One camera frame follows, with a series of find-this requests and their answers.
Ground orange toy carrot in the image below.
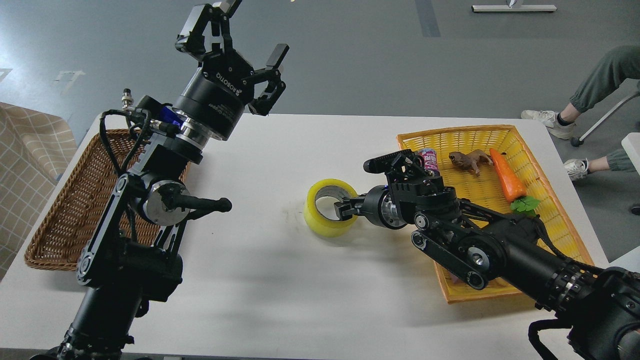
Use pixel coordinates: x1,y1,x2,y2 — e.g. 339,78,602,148
489,148,541,217

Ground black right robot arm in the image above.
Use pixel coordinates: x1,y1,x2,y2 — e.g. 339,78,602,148
334,149,640,360

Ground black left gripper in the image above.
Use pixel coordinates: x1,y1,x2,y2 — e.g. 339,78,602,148
173,0,290,141

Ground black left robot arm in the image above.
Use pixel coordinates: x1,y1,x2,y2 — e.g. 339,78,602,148
33,0,289,360

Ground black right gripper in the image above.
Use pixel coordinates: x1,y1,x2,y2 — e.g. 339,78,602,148
334,185,396,228

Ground brown wicker basket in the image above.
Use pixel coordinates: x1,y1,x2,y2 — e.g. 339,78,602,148
24,129,193,272

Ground beige checkered cloth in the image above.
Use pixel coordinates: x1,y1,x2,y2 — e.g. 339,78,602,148
0,102,77,277

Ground brown toy animal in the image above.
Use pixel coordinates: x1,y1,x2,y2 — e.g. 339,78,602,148
448,149,494,177

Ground yellow plastic basket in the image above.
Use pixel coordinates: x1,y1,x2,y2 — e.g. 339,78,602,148
397,124,596,305

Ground person in green trousers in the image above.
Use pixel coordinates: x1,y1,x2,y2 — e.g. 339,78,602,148
560,45,640,174

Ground white sneaker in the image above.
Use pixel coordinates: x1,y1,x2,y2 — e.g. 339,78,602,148
519,110,576,141
563,158,590,182

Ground small soda can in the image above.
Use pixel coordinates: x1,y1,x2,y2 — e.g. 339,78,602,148
414,148,441,177

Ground office chair leg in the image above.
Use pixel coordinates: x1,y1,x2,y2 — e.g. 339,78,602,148
569,89,640,148

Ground yellow tape roll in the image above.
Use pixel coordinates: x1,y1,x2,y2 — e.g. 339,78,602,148
302,178,357,238

